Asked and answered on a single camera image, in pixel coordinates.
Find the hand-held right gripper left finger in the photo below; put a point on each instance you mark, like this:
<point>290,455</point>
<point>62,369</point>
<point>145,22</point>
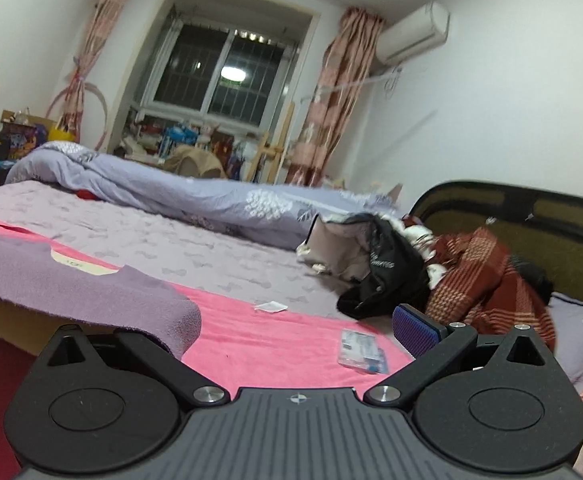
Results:
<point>146,356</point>

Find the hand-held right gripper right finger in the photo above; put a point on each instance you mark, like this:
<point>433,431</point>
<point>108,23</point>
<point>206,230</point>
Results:
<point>416,332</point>

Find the purple long-sleeve shirt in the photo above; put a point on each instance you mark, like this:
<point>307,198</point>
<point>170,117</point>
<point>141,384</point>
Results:
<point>71,280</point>

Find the clear plastic packet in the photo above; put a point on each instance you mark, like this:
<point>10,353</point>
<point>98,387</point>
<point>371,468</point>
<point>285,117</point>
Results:
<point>362,351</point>

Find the black garment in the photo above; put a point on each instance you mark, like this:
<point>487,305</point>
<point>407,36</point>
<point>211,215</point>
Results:
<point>391,280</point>

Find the red plaid garment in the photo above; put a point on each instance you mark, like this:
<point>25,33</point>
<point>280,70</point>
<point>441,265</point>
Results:
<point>481,280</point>

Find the white patterned cloth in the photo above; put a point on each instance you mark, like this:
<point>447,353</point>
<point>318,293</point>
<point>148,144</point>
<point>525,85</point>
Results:
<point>424,242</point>

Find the beige garment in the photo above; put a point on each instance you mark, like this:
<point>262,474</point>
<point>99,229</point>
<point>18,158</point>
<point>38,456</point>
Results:
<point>341,250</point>

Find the lilac patterned bed sheet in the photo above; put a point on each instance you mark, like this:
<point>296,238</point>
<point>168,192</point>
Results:
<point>146,240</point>

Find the pink blanket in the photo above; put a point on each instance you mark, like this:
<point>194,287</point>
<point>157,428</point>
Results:
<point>271,340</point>

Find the dark cloth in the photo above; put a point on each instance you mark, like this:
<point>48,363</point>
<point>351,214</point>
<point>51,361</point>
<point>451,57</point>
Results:
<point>531,275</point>

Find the white paper scrap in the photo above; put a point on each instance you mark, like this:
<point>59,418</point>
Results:
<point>270,306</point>

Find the lilac leaf-print duvet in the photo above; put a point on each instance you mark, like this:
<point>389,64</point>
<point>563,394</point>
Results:
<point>196,200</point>

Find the red cloth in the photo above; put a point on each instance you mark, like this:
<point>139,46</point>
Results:
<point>85,194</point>

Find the dark metal headboard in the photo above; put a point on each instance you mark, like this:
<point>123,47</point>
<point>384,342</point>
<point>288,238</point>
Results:
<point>546,215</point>

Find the beige bag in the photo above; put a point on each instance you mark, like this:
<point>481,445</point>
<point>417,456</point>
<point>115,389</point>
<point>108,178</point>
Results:
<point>194,162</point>

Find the windowsill clutter of toys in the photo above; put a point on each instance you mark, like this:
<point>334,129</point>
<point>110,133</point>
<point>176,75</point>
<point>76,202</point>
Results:
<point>181,135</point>

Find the wooden easel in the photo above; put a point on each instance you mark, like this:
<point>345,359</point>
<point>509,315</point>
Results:
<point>271,150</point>

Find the yellow container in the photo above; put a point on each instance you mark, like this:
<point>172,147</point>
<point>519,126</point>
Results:
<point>62,135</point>

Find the pink hanging curtain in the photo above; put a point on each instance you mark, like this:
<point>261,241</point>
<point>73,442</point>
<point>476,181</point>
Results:
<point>336,110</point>

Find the pink hoop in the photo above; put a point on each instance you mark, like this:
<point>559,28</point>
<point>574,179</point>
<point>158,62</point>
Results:
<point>102,110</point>

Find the colourful printed box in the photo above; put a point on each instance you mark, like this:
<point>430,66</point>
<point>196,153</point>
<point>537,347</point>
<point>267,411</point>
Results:
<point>18,140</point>

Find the barred window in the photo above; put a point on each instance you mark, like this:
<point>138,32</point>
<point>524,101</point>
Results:
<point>221,70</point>

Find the white air conditioner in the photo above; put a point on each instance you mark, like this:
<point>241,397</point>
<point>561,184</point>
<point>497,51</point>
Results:
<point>411,32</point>

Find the pink tied curtain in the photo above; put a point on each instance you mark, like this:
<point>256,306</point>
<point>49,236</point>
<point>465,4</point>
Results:
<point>98,40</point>

